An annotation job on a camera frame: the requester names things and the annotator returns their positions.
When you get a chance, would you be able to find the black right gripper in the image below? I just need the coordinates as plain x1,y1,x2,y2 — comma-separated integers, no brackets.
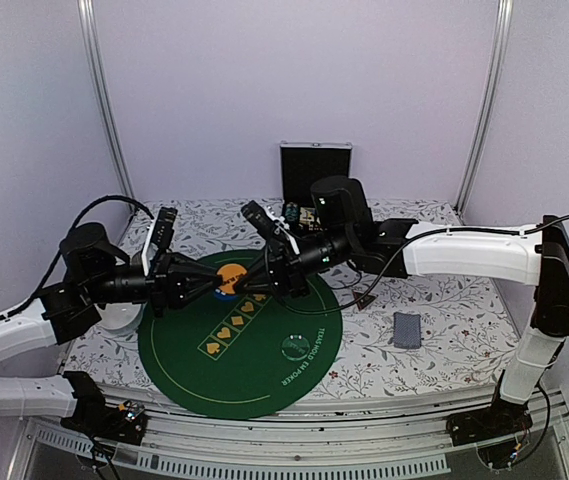
230,227,354,301

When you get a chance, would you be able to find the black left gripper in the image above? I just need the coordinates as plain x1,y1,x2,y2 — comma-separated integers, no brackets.
85,251,224,319

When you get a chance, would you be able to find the orange big blind button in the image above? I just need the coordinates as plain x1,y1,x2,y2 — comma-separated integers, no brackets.
216,263,247,297

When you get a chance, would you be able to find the blue small blind button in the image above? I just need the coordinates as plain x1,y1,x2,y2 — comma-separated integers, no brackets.
213,290,238,301

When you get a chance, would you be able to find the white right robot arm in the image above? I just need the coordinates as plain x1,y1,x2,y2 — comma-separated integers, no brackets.
234,176,569,436

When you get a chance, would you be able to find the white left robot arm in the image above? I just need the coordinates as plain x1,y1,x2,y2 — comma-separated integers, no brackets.
0,222,222,434

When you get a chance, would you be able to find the short green chip row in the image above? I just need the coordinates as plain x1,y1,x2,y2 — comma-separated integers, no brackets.
284,202,300,225

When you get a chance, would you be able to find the white ceramic bowl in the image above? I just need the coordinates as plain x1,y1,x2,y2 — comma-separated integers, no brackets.
98,303,143,334

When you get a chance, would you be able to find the clear dealer button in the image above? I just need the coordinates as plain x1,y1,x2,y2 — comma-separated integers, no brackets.
281,334,311,362

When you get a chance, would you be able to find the green round poker mat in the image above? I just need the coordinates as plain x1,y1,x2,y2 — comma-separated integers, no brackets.
138,276,343,420

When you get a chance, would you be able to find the triangular all in button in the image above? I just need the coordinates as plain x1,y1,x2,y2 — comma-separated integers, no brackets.
353,292,376,311

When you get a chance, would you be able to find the aluminium poker chip case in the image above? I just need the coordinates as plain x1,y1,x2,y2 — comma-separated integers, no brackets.
279,141,353,235

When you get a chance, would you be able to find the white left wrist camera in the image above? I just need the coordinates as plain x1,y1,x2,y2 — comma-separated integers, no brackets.
141,207,177,277

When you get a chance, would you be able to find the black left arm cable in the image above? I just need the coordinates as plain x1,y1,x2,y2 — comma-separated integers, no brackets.
0,195,155,331

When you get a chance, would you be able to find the front aluminium rail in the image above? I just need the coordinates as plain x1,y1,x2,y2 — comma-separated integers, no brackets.
9,387,569,479

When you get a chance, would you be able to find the left aluminium frame post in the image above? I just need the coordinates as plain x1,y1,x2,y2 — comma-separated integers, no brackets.
77,0,135,198

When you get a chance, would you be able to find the aluminium frame post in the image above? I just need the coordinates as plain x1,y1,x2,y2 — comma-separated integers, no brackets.
454,0,514,217
77,0,135,198

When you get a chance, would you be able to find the right aluminium frame post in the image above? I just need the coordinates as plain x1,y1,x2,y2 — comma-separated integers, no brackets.
454,0,514,217

